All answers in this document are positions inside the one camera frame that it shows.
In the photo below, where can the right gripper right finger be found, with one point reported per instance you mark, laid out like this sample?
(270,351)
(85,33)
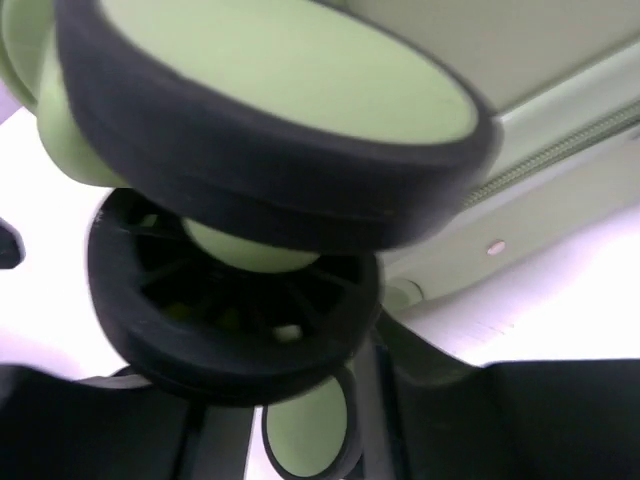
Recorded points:
(426,415)

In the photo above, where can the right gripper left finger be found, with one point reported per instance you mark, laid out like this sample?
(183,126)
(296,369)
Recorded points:
(114,428)

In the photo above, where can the light green suitcase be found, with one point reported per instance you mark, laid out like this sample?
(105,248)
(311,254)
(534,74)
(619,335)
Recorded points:
(283,173)

